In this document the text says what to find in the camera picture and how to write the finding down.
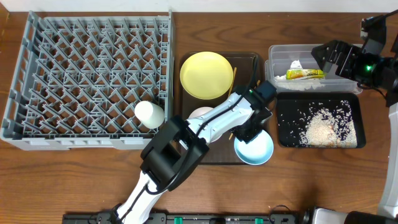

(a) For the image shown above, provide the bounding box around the light blue bowl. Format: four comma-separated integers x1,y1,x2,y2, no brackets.
234,130,274,166

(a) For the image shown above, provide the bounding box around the white bowl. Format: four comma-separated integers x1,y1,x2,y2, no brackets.
188,106,225,145

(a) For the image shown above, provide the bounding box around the green snack wrapper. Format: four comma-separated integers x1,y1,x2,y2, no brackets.
286,69,325,80

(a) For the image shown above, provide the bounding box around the rice food waste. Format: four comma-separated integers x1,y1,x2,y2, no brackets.
277,100,358,148

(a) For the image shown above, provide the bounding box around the small white cup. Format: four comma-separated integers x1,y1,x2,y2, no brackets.
134,101,165,129

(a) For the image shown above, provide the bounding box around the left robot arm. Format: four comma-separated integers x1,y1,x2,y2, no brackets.
115,86,276,223

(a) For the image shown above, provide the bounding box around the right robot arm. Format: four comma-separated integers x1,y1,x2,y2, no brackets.
311,40,397,220

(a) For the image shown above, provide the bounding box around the clear plastic waste bin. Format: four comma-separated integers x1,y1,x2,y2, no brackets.
265,44,363,95

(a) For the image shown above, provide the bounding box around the black food waste tray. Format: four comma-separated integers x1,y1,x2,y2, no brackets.
276,93,366,148

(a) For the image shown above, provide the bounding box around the brown serving tray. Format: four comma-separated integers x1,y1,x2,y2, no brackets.
179,52,266,166

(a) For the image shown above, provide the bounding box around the right wooden chopstick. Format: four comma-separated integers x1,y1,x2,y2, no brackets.
228,80,261,140

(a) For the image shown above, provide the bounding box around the wooden chopstick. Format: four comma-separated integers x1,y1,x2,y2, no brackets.
228,80,261,140
228,67,237,97

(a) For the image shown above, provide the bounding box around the left wooden chopstick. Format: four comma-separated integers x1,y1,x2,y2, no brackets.
228,67,237,97

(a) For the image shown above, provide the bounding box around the yellow plate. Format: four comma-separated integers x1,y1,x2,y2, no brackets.
180,52,234,100

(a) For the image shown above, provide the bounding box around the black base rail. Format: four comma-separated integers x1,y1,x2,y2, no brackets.
62,212,298,224

